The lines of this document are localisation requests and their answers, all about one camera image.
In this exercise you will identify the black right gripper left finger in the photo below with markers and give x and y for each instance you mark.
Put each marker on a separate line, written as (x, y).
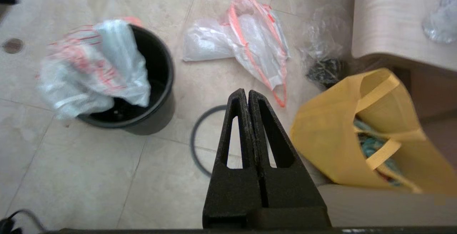
(228, 191)

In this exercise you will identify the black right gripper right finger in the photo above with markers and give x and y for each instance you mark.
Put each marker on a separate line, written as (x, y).
(292, 191)

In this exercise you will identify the yellow shopping bag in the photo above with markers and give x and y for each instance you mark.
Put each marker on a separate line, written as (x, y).
(328, 144)

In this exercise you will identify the black round trash bin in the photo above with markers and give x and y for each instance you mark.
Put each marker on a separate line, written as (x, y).
(160, 84)

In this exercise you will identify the clear bag with black contents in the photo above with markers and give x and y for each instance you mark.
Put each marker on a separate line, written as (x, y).
(325, 48)

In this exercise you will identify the teal crumpled cloth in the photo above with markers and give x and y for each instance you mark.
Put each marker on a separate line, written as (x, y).
(375, 148)

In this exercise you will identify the grey ribbed round object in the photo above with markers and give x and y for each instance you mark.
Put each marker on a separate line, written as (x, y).
(385, 205)

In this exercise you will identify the cream striped table top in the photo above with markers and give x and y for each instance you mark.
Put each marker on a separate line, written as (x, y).
(385, 19)

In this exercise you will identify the clear crumpled plastic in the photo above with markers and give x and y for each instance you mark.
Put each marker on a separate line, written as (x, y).
(442, 19)

